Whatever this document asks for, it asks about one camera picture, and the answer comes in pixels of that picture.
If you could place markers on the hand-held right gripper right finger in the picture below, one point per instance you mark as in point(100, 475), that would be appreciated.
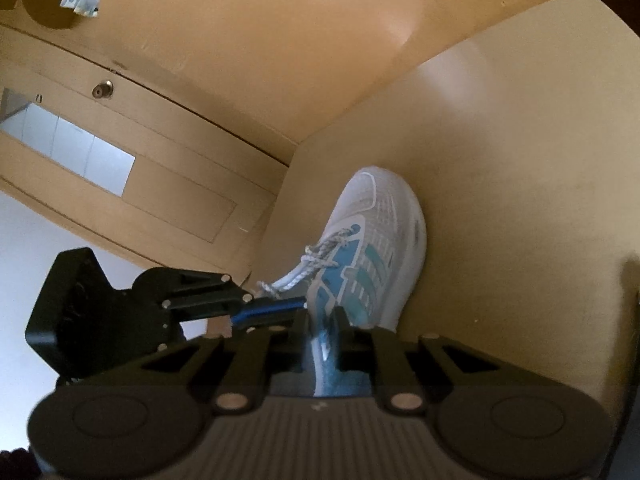
point(340, 335)

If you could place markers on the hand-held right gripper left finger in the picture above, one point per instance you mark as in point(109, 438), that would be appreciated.
point(303, 335)

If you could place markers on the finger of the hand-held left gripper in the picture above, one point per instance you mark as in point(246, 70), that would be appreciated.
point(260, 319)
point(210, 295)

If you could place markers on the white speckled shoelace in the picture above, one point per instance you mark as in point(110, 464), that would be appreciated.
point(320, 255)

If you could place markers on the white and blue sneaker shoe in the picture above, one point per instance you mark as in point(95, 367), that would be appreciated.
point(390, 220)

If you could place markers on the wooden door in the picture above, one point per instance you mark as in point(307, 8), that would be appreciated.
point(150, 210)

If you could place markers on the white paper sheet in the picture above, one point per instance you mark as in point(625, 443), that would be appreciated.
point(75, 150)

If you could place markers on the metal door knob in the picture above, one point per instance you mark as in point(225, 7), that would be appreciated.
point(103, 90)

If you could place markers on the wooden wardrobe cabinet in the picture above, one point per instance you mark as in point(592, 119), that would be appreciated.
point(300, 35)

